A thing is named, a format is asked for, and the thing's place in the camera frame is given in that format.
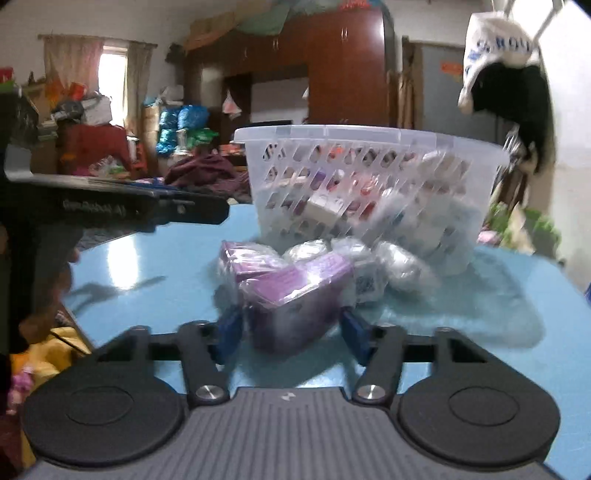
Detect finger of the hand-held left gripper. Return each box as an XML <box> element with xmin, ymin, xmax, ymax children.
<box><xmin>154</xmin><ymin>187</ymin><xmax>230</xmax><ymax>227</ymax></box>

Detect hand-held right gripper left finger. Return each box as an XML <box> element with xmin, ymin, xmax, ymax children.
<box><xmin>95</xmin><ymin>307</ymin><xmax>244</xmax><ymax>408</ymax></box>

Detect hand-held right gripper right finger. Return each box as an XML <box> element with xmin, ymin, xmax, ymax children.
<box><xmin>341</xmin><ymin>308</ymin><xmax>492</xmax><ymax>407</ymax></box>

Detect large purple packet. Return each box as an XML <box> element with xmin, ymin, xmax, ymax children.
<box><xmin>239</xmin><ymin>253</ymin><xmax>357</xmax><ymax>355</ymax></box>

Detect white plastic basket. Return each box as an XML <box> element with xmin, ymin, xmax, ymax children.
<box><xmin>231</xmin><ymin>124</ymin><xmax>512</xmax><ymax>278</ymax></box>

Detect person's left hand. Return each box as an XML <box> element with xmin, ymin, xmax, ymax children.
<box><xmin>18</xmin><ymin>244</ymin><xmax>83</xmax><ymax>343</ymax></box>

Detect maroon cloth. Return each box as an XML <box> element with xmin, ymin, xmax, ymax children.
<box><xmin>164</xmin><ymin>154</ymin><xmax>253</xmax><ymax>205</ymax></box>

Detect white wrapped box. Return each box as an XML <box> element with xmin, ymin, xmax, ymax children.
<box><xmin>352</xmin><ymin>263</ymin><xmax>387</xmax><ymax>304</ymax></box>

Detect red cloth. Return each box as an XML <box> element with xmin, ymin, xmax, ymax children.
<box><xmin>57</xmin><ymin>124</ymin><xmax>136</xmax><ymax>177</ymax></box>

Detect small purple wrapped packet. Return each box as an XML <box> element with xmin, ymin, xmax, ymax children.
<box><xmin>218</xmin><ymin>240</ymin><xmax>290</xmax><ymax>288</ymax></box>

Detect blue plastic bags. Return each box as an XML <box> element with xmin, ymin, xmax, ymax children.
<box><xmin>156</xmin><ymin>104</ymin><xmax>209</xmax><ymax>156</ymax></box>

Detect white gift bag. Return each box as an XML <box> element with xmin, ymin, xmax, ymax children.
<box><xmin>83</xmin><ymin>95</ymin><xmax>114</xmax><ymax>126</ymax></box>

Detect small white box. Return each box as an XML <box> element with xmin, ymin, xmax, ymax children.
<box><xmin>305</xmin><ymin>193</ymin><xmax>343</xmax><ymax>228</ymax></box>

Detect window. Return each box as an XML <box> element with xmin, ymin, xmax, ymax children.
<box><xmin>98</xmin><ymin>44</ymin><xmax>129</xmax><ymax>128</ymax></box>

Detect orange yellow bag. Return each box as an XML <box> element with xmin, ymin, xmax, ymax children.
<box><xmin>10</xmin><ymin>325</ymin><xmax>94</xmax><ymax>394</ymax></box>

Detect beige curtain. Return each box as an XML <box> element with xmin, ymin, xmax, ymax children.
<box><xmin>39</xmin><ymin>34</ymin><xmax>156</xmax><ymax>136</ymax></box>

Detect cardboard boxes on wardrobe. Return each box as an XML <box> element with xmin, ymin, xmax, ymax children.
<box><xmin>185</xmin><ymin>11</ymin><xmax>237</xmax><ymax>50</ymax></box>

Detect brown wooden wardrobe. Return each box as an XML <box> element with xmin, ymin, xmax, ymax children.
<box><xmin>185</xmin><ymin>8</ymin><xmax>394</xmax><ymax>140</ymax></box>

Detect green shopping bag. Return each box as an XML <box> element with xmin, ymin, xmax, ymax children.
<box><xmin>488</xmin><ymin>203</ymin><xmax>563</xmax><ymax>256</ymax></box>

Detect green cloth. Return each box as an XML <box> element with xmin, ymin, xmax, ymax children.
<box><xmin>235</xmin><ymin>0</ymin><xmax>334</xmax><ymax>36</ymax></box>

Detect grey door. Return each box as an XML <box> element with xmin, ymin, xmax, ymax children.
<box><xmin>410</xmin><ymin>41</ymin><xmax>502</xmax><ymax>145</ymax></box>

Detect black hanging garment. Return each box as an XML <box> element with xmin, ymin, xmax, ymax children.
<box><xmin>475</xmin><ymin>62</ymin><xmax>556</xmax><ymax>175</ymax></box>

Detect white printed cloth bag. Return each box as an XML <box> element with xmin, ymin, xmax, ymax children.
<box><xmin>457</xmin><ymin>11</ymin><xmax>542</xmax><ymax>114</ymax></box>

